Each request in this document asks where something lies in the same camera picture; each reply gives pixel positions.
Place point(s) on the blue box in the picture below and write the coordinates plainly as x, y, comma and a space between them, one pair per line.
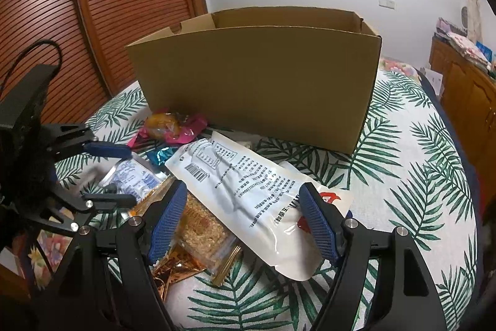
484, 51

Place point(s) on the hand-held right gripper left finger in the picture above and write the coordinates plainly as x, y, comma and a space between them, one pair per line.
170, 218

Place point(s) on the wooden louvered wardrobe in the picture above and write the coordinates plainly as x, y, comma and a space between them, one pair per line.
116, 5

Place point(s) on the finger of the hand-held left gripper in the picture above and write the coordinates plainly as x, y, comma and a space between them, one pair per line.
116, 199
108, 150

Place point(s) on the stack of folded cloths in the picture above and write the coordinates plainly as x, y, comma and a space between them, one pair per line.
463, 44

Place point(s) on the floral cloth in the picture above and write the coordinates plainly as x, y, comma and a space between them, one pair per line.
35, 251

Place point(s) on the gold foil packet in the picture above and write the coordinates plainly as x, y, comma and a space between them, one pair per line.
174, 273

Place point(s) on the leaf print bedsheet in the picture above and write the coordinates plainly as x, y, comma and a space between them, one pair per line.
407, 199

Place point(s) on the clear zip snack packet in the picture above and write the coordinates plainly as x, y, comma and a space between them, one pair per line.
135, 179

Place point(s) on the wooden cabinet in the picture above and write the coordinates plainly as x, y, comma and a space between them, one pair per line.
465, 90

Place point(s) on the brown cardboard box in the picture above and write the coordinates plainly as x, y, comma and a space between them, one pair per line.
252, 83

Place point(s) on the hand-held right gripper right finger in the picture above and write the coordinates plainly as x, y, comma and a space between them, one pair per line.
317, 222

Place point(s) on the beige hanging strip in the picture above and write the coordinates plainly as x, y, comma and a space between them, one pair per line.
471, 1

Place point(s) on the pink wrapped bun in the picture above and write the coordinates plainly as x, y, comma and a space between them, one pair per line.
166, 125

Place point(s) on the blue foil candy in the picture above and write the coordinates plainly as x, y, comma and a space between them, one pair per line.
162, 154

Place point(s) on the large white snack packet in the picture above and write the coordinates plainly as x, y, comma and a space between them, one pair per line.
240, 191

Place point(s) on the white wall socket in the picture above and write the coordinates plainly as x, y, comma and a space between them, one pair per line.
387, 3

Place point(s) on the clear packet of grain bars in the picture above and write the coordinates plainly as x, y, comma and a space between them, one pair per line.
201, 230

